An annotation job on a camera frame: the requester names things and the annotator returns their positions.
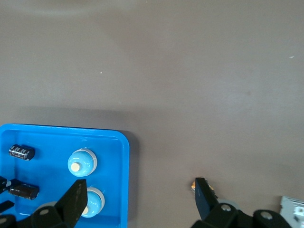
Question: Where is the blue plastic tray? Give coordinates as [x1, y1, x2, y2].
[0, 123, 130, 228]

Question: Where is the black relay block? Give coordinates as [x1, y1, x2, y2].
[8, 184, 40, 200]
[9, 144, 36, 162]

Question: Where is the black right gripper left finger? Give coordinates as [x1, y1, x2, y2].
[30, 179, 88, 228]

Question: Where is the yellow emergency stop switch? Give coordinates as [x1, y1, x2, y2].
[190, 179, 216, 198]

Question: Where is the light blue call bell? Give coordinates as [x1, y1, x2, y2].
[80, 187, 105, 219]
[67, 148, 98, 178]

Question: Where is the white circuit breaker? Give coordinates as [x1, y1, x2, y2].
[279, 196, 304, 228]

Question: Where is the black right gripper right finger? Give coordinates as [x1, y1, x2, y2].
[191, 177, 241, 228]

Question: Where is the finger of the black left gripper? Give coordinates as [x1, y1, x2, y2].
[0, 200, 15, 215]
[0, 177, 22, 196]

